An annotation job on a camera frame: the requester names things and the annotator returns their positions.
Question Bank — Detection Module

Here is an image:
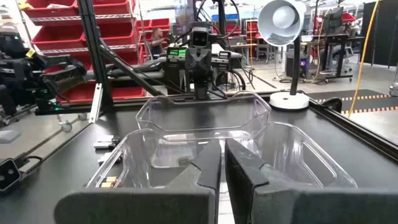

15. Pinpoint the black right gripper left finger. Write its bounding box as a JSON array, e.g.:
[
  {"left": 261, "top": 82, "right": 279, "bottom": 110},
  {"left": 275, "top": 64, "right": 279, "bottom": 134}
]
[{"left": 54, "top": 138, "right": 223, "bottom": 224}]

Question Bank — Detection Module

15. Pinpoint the person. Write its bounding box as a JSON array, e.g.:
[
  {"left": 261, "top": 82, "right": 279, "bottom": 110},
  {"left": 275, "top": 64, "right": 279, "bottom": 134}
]
[{"left": 150, "top": 27, "right": 170, "bottom": 60}]

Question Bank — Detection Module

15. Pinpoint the metal wire shelf rack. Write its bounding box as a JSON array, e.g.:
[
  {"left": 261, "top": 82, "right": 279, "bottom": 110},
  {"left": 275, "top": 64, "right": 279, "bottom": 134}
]
[{"left": 29, "top": 12, "right": 139, "bottom": 54}]

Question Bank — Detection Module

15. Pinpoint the black office desk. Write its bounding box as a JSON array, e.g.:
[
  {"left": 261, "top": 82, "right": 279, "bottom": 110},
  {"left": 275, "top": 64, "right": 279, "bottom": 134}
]
[{"left": 298, "top": 32, "right": 366, "bottom": 83}]

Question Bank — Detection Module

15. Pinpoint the silver metal bracket bar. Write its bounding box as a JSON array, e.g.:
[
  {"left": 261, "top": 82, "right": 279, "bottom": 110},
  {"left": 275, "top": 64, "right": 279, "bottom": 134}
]
[{"left": 88, "top": 83, "right": 103, "bottom": 124}]

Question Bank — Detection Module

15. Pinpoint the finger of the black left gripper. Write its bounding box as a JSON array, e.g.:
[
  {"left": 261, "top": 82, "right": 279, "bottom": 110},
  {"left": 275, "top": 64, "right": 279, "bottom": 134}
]
[
  {"left": 202, "top": 81, "right": 213, "bottom": 100},
  {"left": 193, "top": 81, "right": 203, "bottom": 100}
]

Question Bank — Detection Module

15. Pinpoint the black partition panel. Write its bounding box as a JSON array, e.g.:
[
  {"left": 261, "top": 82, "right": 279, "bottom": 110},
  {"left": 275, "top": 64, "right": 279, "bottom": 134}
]
[{"left": 360, "top": 0, "right": 398, "bottom": 68}]

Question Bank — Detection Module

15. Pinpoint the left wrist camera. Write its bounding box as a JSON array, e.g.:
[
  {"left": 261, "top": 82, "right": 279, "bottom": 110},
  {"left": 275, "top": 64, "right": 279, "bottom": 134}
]
[{"left": 190, "top": 26, "right": 210, "bottom": 48}]

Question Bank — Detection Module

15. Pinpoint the clear plastic bin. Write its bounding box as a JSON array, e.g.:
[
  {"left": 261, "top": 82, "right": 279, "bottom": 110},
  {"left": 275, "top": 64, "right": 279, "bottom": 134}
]
[
  {"left": 136, "top": 90, "right": 272, "bottom": 147},
  {"left": 85, "top": 121, "right": 358, "bottom": 190}
]

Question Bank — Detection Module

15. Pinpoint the blue plastic bin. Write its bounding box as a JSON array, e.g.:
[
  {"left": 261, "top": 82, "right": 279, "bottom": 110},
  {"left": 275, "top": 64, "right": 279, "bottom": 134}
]
[{"left": 211, "top": 13, "right": 240, "bottom": 21}]

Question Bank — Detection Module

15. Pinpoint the white desk lamp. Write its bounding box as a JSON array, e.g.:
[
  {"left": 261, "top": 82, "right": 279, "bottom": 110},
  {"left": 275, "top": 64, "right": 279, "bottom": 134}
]
[{"left": 257, "top": 0, "right": 311, "bottom": 111}]

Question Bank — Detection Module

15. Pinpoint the black orange-striped floor mat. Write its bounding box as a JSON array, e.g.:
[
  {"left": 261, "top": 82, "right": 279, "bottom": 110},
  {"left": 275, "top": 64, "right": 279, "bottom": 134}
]
[{"left": 307, "top": 88, "right": 398, "bottom": 115}]

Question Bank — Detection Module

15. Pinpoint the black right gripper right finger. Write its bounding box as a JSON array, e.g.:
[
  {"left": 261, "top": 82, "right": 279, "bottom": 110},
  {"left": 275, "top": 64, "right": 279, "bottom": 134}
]
[{"left": 224, "top": 138, "right": 398, "bottom": 224}]

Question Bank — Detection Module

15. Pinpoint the black robot station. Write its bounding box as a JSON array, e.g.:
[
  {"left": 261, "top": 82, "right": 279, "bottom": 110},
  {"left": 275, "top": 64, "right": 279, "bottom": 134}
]
[{"left": 0, "top": 30, "right": 88, "bottom": 113}]

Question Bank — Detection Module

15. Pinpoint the yellow cable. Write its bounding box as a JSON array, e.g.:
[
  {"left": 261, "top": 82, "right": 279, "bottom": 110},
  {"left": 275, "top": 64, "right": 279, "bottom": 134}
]
[{"left": 347, "top": 0, "right": 381, "bottom": 118}]

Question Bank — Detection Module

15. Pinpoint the black table clamp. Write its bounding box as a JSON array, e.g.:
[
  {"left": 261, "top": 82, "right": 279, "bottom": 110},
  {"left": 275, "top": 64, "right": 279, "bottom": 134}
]
[{"left": 320, "top": 96, "right": 343, "bottom": 113}]

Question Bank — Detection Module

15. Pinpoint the black computer monitor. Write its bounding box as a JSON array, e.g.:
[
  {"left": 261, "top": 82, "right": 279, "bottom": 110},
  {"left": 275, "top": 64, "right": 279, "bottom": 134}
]
[{"left": 322, "top": 6, "right": 345, "bottom": 35}]

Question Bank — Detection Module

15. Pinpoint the red plastic storage bin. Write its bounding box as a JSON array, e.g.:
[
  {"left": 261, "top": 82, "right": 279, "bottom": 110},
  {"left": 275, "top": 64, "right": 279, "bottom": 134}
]
[
  {"left": 92, "top": 0, "right": 137, "bottom": 16},
  {"left": 23, "top": 0, "right": 79, "bottom": 19},
  {"left": 43, "top": 46, "right": 146, "bottom": 74},
  {"left": 55, "top": 80, "right": 147, "bottom": 104},
  {"left": 30, "top": 24, "right": 86, "bottom": 50},
  {"left": 136, "top": 17, "right": 171, "bottom": 31},
  {"left": 81, "top": 21, "right": 137, "bottom": 47}
]

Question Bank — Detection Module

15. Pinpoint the black table-level camera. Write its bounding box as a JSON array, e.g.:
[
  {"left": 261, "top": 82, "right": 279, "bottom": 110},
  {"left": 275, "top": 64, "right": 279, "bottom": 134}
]
[{"left": 0, "top": 157, "right": 22, "bottom": 191}]

